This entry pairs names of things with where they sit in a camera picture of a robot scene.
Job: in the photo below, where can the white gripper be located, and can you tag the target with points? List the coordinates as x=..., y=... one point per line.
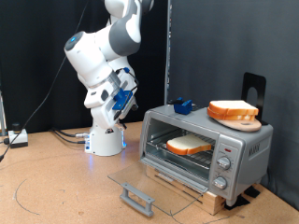
x=102, y=112

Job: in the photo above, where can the fork with blue grip block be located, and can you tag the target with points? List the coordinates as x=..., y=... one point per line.
x=183, y=106

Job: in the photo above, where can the white bread slice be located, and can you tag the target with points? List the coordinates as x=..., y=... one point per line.
x=229, y=117
x=233, y=107
x=188, y=144

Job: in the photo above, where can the glass oven door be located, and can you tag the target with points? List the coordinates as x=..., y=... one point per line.
x=138, y=205

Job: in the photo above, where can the silver oven knob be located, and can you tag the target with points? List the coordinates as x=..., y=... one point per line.
x=224, y=162
x=220, y=182

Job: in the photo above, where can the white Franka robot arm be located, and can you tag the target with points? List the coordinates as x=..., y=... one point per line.
x=90, y=56

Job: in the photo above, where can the silver toaster oven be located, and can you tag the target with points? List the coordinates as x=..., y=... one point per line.
x=199, y=119

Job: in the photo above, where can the vertical aluminium pole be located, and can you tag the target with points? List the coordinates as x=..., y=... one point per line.
x=168, y=40

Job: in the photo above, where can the grey emergency stop box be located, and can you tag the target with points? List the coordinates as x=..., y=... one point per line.
x=18, y=137

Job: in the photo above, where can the round wooden board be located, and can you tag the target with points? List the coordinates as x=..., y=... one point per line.
x=246, y=126

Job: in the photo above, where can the black backdrop curtain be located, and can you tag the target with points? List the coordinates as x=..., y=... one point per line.
x=25, y=46

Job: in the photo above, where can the thin metal pole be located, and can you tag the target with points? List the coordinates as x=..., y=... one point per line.
x=2, y=118

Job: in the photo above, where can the grey backdrop curtain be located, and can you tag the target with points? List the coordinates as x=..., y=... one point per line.
x=233, y=37

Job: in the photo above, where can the black metal bookend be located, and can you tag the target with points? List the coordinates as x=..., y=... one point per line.
x=258, y=81

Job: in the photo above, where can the black foam pad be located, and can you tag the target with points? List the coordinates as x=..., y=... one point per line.
x=252, y=192
x=236, y=202

